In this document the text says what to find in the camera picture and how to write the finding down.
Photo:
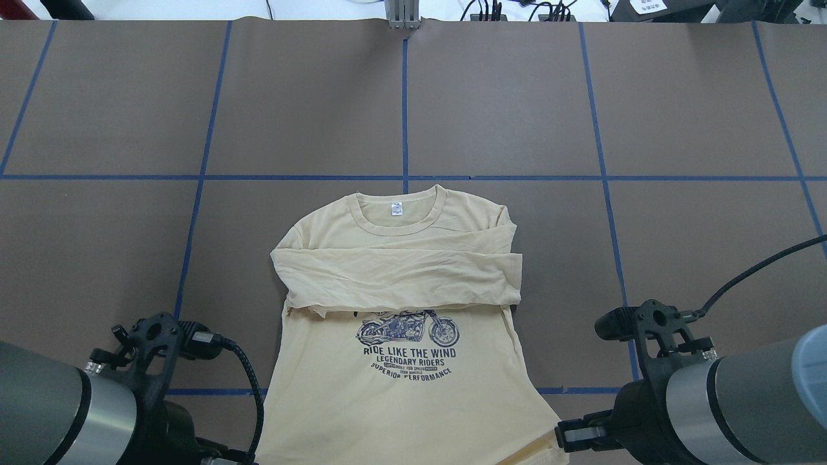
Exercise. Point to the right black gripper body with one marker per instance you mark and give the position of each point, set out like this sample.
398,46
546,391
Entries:
639,408

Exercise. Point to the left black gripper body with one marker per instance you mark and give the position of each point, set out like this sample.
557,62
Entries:
173,431

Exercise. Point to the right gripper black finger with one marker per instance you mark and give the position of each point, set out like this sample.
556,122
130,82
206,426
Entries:
587,433

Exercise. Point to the beige long-sleeve printed shirt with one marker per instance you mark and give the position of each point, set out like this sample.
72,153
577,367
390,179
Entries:
398,344

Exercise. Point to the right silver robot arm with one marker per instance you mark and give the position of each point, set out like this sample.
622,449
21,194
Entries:
765,406

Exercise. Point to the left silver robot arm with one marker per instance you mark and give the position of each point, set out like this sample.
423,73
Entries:
54,413

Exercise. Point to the black device with label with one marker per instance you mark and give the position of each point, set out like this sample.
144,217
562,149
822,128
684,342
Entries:
660,11

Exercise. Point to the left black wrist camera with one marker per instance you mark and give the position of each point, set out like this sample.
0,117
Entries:
148,351

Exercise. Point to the aluminium frame post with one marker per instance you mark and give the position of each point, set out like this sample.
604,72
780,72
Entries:
402,14

